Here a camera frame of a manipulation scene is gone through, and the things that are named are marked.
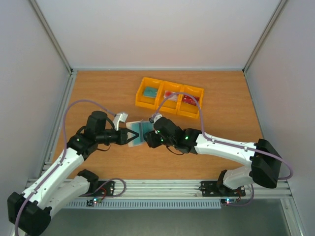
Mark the grey slotted cable duct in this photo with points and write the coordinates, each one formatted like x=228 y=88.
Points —
x=116 y=204

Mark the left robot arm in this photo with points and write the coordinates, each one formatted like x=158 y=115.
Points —
x=32 y=210

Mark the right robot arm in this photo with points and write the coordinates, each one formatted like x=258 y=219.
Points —
x=260 y=161

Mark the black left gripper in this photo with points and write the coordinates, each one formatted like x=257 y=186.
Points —
x=123 y=138

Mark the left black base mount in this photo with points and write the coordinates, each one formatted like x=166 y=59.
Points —
x=104 y=188

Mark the pink red card in bin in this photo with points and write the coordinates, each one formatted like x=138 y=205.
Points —
x=171 y=96

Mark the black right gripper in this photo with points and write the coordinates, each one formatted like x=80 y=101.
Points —
x=150 y=139

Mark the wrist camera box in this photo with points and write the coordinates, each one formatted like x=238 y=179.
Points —
x=155 y=117
x=119 y=118

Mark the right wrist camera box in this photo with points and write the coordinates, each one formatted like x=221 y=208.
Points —
x=155 y=117

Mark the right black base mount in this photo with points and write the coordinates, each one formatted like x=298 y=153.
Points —
x=214 y=189

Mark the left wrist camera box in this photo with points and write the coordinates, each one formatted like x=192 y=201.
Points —
x=119 y=118

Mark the green card in bin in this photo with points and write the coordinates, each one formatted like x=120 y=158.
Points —
x=150 y=92

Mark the beige card holder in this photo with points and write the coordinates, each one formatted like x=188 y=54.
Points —
x=128 y=124

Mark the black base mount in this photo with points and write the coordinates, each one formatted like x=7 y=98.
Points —
x=214 y=189
x=104 y=188

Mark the aluminium front rail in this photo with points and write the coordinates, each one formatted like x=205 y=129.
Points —
x=189 y=189

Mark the yellow plastic bin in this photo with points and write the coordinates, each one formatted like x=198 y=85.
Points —
x=167 y=88
x=145 y=102
x=190 y=110

